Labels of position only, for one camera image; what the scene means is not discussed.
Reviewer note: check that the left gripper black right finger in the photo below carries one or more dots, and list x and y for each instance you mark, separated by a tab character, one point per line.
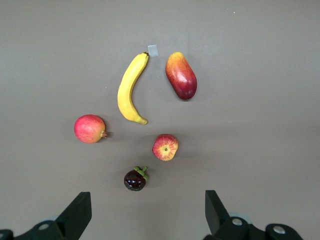
217	220

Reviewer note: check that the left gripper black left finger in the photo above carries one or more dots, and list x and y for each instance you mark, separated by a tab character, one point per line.
72	220

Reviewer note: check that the red yellow apple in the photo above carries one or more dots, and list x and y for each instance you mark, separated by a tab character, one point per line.
165	147

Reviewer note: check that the red apple right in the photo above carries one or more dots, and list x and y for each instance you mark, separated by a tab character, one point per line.
88	128

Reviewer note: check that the yellow banana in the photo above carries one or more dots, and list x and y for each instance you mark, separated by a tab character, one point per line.
125	100

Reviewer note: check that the dark purple mangosteen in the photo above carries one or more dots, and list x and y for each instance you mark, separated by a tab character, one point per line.
135	181

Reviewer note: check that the red yellow mango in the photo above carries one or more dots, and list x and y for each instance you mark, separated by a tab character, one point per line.
181	77

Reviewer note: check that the grey tape square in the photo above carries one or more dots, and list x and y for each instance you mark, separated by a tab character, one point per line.
153	50

